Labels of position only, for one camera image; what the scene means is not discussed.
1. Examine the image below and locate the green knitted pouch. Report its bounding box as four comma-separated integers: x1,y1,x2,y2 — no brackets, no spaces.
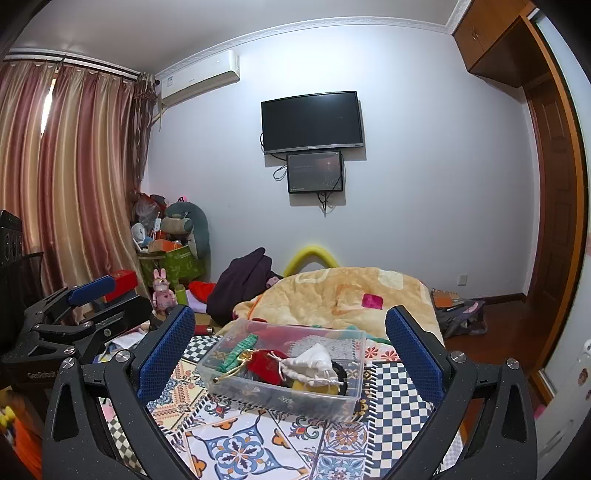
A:
217,334,259,373

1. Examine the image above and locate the red velvet pouch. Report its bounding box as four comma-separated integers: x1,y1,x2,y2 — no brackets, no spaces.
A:
246,349,287,386

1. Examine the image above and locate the white drawstring pouch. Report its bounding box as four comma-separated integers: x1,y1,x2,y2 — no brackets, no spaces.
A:
280,343,344,388

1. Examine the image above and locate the pink rabbit plush toy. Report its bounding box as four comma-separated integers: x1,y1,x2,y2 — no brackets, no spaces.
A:
151,268,177,320

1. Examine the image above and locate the grey bag on floor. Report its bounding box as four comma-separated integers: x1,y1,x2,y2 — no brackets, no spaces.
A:
431,289,488,339

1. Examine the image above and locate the green cardboard box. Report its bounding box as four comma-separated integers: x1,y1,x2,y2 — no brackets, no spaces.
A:
138,246,206,289

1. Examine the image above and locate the orange floral blanket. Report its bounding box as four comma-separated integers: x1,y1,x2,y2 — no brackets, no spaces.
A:
232,267,443,340

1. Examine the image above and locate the yellow black item in box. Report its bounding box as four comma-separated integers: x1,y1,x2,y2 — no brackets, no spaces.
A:
285,361,349,397

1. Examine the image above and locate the green grey plush dinosaur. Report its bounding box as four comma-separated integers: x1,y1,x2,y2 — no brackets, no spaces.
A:
160,201,211,259

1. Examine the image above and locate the dark purple backpack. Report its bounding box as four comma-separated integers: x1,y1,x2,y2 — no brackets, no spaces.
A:
206,247,274,326

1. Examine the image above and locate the patterned patchwork bed cover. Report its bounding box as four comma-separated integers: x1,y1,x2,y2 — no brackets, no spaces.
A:
98,333,465,480

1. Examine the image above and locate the clear plastic storage box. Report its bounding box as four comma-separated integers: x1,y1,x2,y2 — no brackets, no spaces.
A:
197,320,366,421

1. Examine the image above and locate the white sticker suitcase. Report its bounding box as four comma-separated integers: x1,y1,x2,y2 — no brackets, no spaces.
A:
536,340,590,479

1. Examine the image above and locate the yellow curved pillow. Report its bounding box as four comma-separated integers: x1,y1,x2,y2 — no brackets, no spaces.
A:
283,245,339,277

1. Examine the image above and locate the pink striped curtain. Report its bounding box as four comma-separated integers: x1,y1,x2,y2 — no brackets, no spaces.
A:
1,60,145,293

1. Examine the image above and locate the brown wooden door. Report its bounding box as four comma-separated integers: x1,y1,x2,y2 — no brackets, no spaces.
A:
524,18,588,371

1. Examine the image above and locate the white air conditioner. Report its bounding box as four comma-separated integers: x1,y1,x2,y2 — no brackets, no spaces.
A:
158,50,240,107

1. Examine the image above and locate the wooden upper cabinet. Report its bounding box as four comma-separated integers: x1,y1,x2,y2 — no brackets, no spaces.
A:
454,0,547,88

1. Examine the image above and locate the small wall monitor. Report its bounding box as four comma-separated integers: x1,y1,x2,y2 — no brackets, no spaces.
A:
287,151,344,194

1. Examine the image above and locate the large wall television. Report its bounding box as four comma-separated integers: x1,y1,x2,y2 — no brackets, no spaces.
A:
262,91,363,154

